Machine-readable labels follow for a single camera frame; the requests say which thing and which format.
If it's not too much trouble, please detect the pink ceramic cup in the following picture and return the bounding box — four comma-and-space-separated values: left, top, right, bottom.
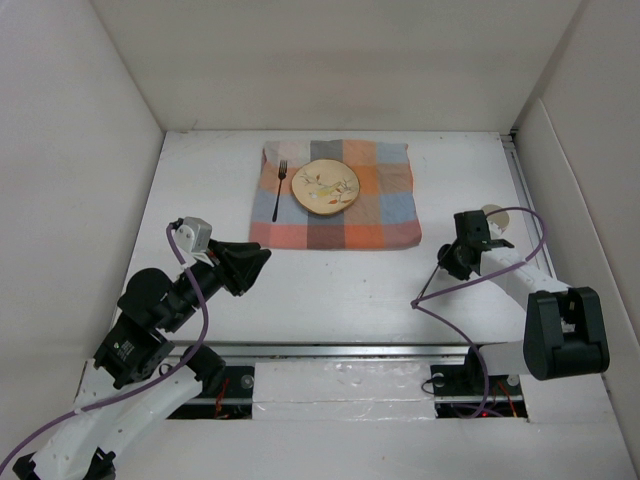
482, 204, 510, 238

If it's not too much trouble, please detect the aluminium rail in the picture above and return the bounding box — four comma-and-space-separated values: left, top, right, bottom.
500, 135, 557, 279
169, 340, 526, 359

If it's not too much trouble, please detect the checkered orange blue cloth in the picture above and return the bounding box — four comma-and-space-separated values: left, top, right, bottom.
249, 139, 422, 250

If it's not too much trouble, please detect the black metal fork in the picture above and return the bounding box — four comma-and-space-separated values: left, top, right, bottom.
271, 160, 288, 223

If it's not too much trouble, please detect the black metal spoon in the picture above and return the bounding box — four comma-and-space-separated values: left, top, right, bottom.
416, 264, 440, 300

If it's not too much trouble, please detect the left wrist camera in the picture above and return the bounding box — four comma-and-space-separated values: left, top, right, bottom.
171, 217, 212, 254

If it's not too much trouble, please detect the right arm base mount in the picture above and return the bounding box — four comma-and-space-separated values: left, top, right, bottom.
421, 364, 528, 419

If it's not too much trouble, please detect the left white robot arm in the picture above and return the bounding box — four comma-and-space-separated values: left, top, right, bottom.
1, 231, 271, 479

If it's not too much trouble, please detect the aluminium front rail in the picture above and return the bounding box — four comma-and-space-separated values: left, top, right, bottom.
169, 340, 526, 359

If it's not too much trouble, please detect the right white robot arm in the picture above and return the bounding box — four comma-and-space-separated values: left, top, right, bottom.
438, 210, 610, 394

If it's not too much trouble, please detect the beige floral ceramic plate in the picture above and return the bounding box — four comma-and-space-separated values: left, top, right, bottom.
291, 159, 360, 216

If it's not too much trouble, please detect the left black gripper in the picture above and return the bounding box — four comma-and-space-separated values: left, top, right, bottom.
165, 236, 271, 330

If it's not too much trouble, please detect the aluminium right side rail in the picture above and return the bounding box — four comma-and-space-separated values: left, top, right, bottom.
500, 135, 557, 279

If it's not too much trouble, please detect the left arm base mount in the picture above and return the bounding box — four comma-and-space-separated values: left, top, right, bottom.
169, 365, 255, 420

